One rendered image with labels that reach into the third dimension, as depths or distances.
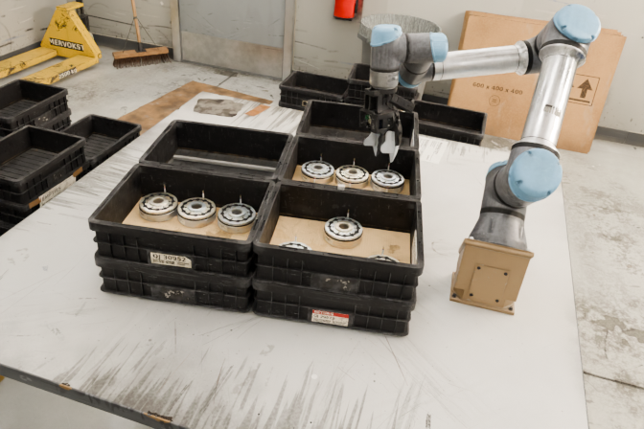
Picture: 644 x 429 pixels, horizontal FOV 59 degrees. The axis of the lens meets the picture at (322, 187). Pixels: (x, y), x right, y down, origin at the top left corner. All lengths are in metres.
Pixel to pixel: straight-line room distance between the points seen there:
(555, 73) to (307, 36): 3.32
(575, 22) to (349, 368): 1.02
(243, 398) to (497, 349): 0.63
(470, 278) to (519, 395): 0.32
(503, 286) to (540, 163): 0.35
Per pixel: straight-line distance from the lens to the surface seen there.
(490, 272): 1.54
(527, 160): 1.42
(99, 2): 5.56
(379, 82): 1.49
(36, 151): 2.77
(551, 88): 1.54
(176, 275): 1.45
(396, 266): 1.31
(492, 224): 1.52
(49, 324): 1.55
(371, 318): 1.44
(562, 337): 1.63
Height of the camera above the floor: 1.74
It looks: 31 degrees down
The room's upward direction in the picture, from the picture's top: 5 degrees clockwise
